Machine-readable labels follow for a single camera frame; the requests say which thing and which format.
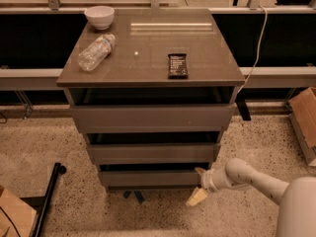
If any grey drawer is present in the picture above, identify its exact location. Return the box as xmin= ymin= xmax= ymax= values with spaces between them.
xmin=99 ymin=172 xmax=200 ymax=188
xmin=87 ymin=143 xmax=220 ymax=165
xmin=70 ymin=105 xmax=234 ymax=133

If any cardboard box lower left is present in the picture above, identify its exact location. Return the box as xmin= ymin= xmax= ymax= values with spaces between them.
xmin=0 ymin=186 xmax=37 ymax=237

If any black snack bar packet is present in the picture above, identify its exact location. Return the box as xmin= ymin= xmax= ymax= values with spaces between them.
xmin=168 ymin=53 xmax=189 ymax=79

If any white ceramic bowl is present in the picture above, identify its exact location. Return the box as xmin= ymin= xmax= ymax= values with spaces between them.
xmin=84 ymin=6 xmax=115 ymax=30

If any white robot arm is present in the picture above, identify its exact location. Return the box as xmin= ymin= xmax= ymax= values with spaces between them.
xmin=186 ymin=158 xmax=316 ymax=237

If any black bracket under rail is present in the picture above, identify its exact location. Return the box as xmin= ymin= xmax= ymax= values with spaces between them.
xmin=235 ymin=91 xmax=251 ymax=120

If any grey middle drawer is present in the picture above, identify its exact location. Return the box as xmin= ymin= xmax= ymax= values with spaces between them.
xmin=87 ymin=143 xmax=220 ymax=165

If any grey bottom drawer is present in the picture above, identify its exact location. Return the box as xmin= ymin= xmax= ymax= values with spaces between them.
xmin=99 ymin=172 xmax=200 ymax=188

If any grey drawer cabinet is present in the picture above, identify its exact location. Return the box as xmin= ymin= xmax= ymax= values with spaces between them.
xmin=57 ymin=9 xmax=244 ymax=190

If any clear plastic water bottle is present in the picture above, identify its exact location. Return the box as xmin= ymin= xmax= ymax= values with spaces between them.
xmin=77 ymin=34 xmax=116 ymax=72

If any white hanging cable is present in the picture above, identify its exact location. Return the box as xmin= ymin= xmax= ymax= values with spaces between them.
xmin=236 ymin=5 xmax=269 ymax=95

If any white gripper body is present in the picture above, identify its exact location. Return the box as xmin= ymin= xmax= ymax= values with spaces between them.
xmin=200 ymin=169 xmax=223 ymax=193

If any grey top drawer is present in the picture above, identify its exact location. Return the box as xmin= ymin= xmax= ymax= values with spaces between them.
xmin=70 ymin=105 xmax=234 ymax=133

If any cardboard box right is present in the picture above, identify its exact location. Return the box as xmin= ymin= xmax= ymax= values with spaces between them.
xmin=289 ymin=87 xmax=316 ymax=167

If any black metal stand leg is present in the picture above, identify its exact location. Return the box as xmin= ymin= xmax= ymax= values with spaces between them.
xmin=22 ymin=163 xmax=67 ymax=237

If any cardboard box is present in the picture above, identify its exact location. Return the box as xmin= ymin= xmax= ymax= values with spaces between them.
xmin=289 ymin=87 xmax=316 ymax=167
xmin=0 ymin=186 xmax=37 ymax=237

